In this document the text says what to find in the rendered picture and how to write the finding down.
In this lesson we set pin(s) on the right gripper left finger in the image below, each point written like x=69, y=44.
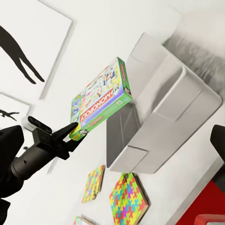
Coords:
x=11, y=141

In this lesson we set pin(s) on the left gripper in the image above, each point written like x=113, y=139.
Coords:
x=46, y=147

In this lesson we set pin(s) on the board game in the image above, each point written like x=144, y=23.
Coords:
x=101, y=98
x=80, y=221

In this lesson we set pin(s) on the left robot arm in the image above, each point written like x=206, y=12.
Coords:
x=47, y=145

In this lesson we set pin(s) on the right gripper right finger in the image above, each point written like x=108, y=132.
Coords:
x=218, y=140

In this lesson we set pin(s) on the jigsaw puzzle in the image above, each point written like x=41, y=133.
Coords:
x=127, y=201
x=93, y=184

